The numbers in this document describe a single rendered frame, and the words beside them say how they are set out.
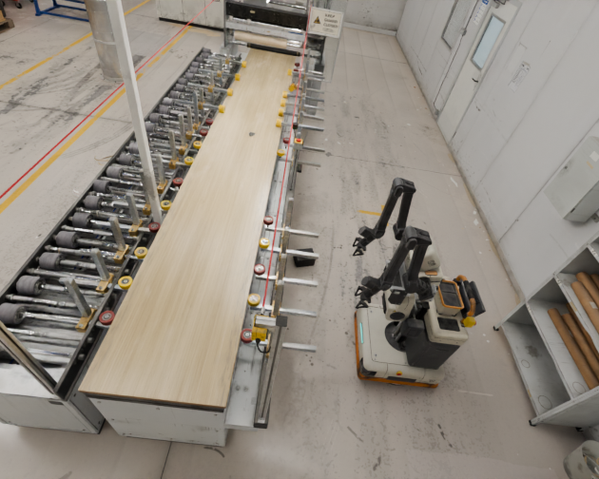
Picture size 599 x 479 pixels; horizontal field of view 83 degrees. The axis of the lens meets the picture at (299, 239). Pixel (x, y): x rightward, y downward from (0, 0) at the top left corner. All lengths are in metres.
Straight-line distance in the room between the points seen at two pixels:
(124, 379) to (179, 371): 0.26
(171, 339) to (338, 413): 1.46
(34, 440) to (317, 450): 1.87
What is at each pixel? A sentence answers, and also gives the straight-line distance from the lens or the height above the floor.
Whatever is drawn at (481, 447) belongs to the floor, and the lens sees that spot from 3.34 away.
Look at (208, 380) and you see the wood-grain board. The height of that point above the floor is 0.90.
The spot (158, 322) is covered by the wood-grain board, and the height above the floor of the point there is 0.90.
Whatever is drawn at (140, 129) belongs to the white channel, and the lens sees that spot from 2.33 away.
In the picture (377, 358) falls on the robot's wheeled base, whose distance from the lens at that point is 2.89.
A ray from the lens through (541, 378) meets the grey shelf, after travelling 3.77.
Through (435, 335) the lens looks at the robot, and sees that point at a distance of 2.56.
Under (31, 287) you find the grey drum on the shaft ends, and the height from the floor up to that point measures 0.84.
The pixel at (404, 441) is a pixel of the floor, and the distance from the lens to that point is 3.06.
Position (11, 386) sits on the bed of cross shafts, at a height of 0.71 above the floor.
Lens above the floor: 2.73
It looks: 45 degrees down
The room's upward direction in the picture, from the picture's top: 12 degrees clockwise
